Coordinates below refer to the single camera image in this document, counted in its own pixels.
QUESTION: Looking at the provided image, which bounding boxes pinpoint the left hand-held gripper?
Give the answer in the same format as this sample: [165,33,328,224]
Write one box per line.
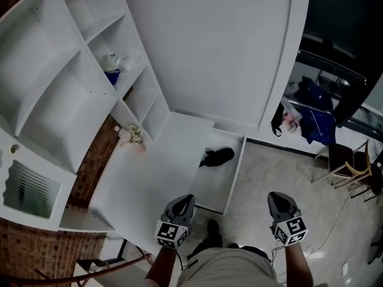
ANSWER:
[154,194,196,250]

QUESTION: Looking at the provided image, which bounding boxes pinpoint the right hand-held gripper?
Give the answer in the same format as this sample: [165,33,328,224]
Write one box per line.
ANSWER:
[267,191,309,247]

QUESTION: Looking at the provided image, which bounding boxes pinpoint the white box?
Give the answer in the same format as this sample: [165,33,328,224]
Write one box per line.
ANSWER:
[188,129,248,217]

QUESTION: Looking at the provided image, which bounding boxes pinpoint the black cloth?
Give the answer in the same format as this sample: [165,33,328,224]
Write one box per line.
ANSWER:
[199,147,236,168]

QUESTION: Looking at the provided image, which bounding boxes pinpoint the person's left forearm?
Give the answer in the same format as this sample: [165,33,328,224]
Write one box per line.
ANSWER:
[145,245,180,287]

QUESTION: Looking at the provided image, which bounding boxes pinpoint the person's right forearm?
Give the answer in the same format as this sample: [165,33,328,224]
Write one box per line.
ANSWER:
[282,240,315,287]

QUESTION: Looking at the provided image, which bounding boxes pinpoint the white desk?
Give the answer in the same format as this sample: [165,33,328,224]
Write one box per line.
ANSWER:
[89,111,216,257]

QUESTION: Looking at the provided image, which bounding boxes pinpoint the person's left black shoe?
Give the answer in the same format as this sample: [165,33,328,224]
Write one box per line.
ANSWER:
[206,219,224,245]

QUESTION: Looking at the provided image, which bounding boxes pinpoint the wooden chair with brown seat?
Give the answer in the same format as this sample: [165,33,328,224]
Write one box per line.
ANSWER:
[311,139,378,191]

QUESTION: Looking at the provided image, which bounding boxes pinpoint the person's light shirt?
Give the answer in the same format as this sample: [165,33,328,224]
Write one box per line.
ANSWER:
[176,246,285,287]

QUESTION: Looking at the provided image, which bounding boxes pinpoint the white flowers in pink vase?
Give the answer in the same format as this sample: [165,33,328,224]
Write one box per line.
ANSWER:
[114,124,147,154]

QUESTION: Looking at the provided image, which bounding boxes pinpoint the black bag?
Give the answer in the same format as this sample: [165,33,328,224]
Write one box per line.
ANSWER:
[270,102,285,138]

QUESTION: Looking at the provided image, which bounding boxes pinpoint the blue jacket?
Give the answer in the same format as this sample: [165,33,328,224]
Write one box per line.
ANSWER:
[299,106,338,145]

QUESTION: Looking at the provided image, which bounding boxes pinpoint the clear plastic bag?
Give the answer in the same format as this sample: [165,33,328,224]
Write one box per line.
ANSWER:
[281,96,303,134]

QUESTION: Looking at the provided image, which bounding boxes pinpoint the black chair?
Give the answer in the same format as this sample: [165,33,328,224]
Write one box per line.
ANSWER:
[349,159,383,203]

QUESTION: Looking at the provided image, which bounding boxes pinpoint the wooden coat rack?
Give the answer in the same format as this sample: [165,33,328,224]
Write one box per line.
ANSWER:
[34,252,154,287]

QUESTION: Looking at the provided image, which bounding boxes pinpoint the blue pouch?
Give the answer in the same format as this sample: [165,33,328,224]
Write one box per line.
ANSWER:
[104,69,121,86]

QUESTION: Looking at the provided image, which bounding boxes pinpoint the ribbed glass cabinet door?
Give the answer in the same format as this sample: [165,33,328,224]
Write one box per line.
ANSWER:
[0,136,78,232]

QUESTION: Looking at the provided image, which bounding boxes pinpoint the clear plastic wrapper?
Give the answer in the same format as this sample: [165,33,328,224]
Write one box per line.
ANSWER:
[121,56,141,72]

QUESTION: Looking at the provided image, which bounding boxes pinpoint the small white toy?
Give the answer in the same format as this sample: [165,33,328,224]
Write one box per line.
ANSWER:
[101,53,123,73]

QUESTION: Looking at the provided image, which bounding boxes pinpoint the white shelf cabinet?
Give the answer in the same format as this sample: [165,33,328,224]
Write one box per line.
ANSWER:
[0,0,169,233]

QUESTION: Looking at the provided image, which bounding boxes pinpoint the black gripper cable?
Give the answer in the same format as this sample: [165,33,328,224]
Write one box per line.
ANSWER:
[270,243,285,262]
[176,248,189,271]

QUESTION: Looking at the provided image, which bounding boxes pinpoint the white floor cable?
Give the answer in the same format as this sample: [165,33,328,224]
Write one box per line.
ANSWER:
[270,187,360,261]

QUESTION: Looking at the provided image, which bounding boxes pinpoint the black window frame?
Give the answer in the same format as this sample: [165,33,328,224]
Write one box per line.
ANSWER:
[294,0,383,131]

